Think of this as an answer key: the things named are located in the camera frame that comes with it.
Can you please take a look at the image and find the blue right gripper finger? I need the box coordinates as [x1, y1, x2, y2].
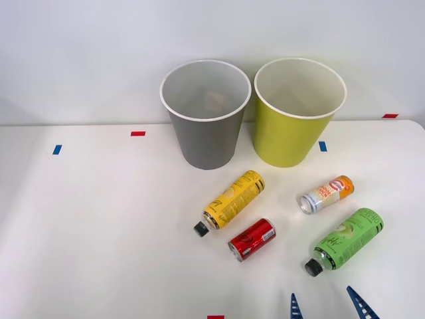
[289, 292, 302, 319]
[346, 285, 381, 319]

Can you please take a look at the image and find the green label plastic bottle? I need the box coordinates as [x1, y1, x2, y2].
[304, 207, 385, 278]

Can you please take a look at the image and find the red drink can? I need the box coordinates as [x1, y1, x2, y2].
[227, 217, 277, 263]

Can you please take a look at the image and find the white and orange drink can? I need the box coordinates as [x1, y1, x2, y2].
[296, 175, 355, 215]

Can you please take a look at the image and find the yellow label plastic bottle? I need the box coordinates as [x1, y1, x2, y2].
[193, 169, 266, 238]

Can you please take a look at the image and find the yellow-green plastic waste bin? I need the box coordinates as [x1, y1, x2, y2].
[254, 56, 348, 168]

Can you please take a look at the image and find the grey plastic waste bin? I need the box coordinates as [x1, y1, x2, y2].
[159, 58, 252, 171]

